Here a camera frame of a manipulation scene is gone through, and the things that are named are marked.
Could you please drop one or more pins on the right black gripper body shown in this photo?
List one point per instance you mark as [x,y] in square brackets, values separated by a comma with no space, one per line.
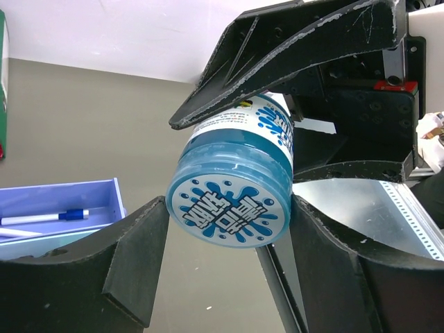
[353,95]

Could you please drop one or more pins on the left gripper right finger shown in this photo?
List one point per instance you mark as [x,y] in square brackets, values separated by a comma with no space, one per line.
[352,283]

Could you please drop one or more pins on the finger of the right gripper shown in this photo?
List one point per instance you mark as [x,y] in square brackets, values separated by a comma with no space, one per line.
[321,156]
[264,47]

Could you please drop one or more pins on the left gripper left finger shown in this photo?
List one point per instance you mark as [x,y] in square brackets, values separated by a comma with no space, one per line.
[105,282]

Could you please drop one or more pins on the blue capped white marker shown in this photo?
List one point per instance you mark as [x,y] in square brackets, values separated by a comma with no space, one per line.
[69,215]

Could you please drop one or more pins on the blue jar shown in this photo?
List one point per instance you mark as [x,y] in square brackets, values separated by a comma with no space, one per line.
[233,183]

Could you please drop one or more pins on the purple bin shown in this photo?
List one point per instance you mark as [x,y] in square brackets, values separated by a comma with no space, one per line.
[101,197]

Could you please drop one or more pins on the green ring binder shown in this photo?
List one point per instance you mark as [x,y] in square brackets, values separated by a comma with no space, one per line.
[5,41]

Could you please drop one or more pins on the slotted cable duct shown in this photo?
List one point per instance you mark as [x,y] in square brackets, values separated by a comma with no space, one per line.
[420,222]

